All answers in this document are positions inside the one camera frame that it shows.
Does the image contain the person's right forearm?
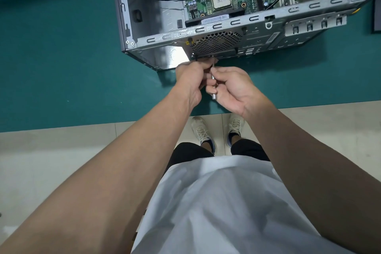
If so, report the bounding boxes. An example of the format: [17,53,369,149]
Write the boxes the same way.
[247,105,381,254]

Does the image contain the green floor mat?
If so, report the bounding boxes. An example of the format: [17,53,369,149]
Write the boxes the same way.
[0,0,381,133]

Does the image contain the person's white shirt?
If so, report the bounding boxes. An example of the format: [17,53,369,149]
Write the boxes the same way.
[131,155,355,254]

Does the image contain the slim grey screwdriver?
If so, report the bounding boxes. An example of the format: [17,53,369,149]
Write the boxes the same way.
[210,63,218,100]

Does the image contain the person's black shorts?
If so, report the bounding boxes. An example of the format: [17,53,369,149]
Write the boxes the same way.
[165,139,271,174]

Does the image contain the person's left forearm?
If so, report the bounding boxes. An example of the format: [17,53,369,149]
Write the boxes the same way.
[0,96,197,254]

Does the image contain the person's left hand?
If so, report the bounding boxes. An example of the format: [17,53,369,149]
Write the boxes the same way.
[175,57,219,110]

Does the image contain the person's right shoe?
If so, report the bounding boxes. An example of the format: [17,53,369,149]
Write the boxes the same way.
[227,113,246,147]

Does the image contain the person's right hand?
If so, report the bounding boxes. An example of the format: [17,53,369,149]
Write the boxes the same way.
[206,66,270,119]

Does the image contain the black side panel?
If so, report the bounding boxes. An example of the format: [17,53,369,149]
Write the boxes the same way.
[373,0,381,32]

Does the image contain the desktop computer case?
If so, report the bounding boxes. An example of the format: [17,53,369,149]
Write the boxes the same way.
[108,0,375,72]

